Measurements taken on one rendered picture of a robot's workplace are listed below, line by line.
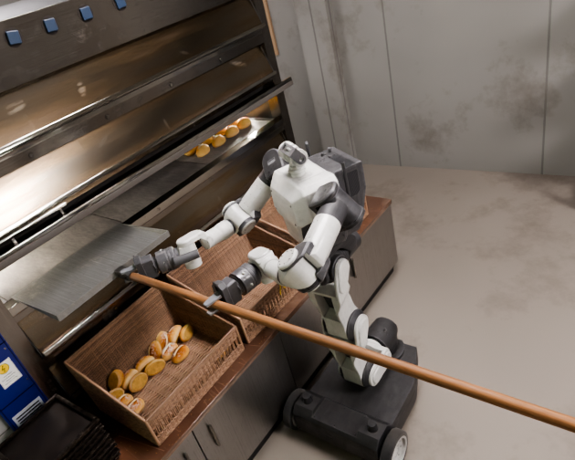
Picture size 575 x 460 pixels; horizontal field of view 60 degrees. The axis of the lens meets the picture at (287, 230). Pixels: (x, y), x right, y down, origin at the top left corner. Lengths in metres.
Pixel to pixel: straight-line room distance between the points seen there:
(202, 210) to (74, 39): 1.00
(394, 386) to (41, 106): 1.98
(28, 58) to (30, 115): 0.20
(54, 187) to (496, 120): 3.36
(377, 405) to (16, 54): 2.10
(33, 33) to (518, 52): 3.23
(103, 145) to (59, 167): 0.21
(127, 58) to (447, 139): 2.99
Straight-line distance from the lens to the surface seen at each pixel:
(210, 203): 2.68
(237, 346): 2.32
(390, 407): 2.53
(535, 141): 4.43
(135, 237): 2.24
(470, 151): 4.58
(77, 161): 2.21
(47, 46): 2.17
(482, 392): 1.25
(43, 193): 2.14
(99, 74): 2.27
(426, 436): 2.64
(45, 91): 2.16
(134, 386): 2.38
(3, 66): 2.09
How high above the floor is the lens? 2.18
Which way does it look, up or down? 31 degrees down
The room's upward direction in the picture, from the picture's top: 15 degrees counter-clockwise
